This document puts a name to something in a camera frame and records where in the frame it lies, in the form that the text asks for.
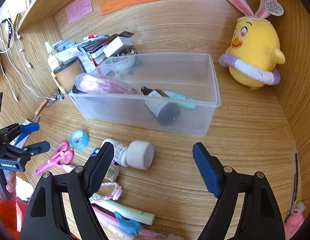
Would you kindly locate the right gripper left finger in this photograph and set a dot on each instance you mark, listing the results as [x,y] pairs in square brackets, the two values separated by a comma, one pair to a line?
[45,215]

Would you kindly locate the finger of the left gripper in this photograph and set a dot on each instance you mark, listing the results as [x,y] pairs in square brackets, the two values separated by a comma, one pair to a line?
[29,128]
[38,148]

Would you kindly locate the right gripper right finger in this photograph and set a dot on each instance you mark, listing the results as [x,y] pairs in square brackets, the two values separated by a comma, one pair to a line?
[260,215]

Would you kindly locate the pink scissors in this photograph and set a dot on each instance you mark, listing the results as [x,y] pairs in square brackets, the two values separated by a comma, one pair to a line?
[63,155]

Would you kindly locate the blue tape roll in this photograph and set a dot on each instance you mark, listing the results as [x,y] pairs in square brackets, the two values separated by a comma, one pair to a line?
[79,140]

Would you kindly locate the blue Max blade box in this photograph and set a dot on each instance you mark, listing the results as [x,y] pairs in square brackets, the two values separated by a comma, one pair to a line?
[95,152]

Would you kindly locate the braided pink rope keychain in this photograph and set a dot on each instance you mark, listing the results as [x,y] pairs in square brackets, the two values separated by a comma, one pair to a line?
[114,195]

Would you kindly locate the yellow worn eraser block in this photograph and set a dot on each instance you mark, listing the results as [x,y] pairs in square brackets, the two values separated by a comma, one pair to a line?
[112,173]

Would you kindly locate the white pill bottle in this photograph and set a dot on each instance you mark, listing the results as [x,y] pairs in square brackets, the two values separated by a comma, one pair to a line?
[120,152]

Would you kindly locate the white bandage roll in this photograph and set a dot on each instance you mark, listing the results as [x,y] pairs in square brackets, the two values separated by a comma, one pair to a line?
[140,155]

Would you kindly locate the person's left hand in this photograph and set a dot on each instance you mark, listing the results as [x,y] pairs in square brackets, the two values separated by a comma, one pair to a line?
[11,181]

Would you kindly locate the brown mug with lid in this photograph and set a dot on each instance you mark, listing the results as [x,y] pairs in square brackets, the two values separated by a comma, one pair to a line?
[66,73]

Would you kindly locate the green spray bottle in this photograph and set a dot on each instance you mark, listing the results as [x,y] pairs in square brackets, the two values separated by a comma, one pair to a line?
[54,60]

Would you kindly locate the blue dolphin pen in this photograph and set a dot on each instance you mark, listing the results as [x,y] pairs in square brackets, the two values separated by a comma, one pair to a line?
[134,227]

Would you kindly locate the stack of papers and books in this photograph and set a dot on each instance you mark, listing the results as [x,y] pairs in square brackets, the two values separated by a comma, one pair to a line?
[89,52]

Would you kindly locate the red white marker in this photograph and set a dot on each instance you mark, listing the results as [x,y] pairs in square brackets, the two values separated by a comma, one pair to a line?
[95,36]

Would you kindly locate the white bowl of beads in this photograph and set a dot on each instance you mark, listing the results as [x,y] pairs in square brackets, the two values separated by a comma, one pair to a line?
[120,64]

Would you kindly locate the white small box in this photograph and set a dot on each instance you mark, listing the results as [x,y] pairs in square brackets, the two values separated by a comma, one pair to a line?
[117,45]

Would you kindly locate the dark glass dropper bottle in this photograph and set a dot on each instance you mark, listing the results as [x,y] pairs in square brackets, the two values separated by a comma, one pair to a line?
[165,112]

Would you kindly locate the teal tube in bin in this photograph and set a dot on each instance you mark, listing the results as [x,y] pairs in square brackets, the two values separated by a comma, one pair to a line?
[185,101]

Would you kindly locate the pink sticky note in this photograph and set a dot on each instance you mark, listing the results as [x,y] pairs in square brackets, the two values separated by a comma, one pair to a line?
[78,9]

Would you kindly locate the clear plastic storage bin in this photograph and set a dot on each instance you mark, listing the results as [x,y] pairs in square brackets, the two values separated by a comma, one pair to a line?
[104,95]

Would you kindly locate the yellow chick plush toy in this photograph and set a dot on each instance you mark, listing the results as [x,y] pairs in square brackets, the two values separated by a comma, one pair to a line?
[254,51]

